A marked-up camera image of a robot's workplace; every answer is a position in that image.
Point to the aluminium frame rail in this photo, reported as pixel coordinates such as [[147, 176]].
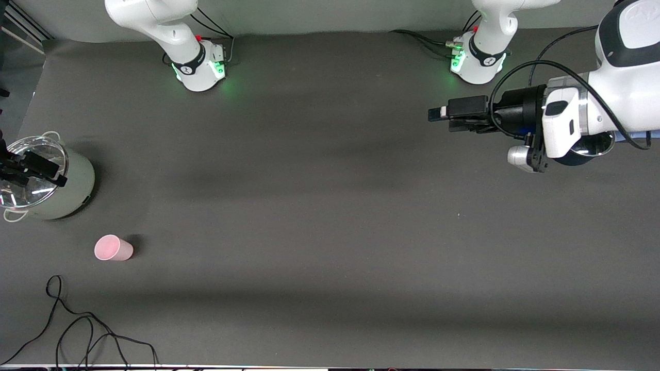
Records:
[[31, 26]]

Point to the grey-green cooking pot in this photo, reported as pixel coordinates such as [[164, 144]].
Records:
[[75, 188]]

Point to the dark blue steel-rimmed pot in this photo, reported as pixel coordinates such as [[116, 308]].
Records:
[[588, 152]]

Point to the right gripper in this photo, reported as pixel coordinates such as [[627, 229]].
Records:
[[32, 166]]

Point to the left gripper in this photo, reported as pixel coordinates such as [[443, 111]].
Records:
[[520, 108]]

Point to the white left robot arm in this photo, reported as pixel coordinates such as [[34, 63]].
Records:
[[629, 77]]

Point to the pink plastic cup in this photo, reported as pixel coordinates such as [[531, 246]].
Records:
[[114, 248]]

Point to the glass pot lid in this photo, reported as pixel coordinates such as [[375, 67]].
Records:
[[38, 154]]

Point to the dark grey table cloth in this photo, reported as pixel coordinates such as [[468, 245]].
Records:
[[330, 206]]

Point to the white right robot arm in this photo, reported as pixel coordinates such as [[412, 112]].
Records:
[[175, 31]]

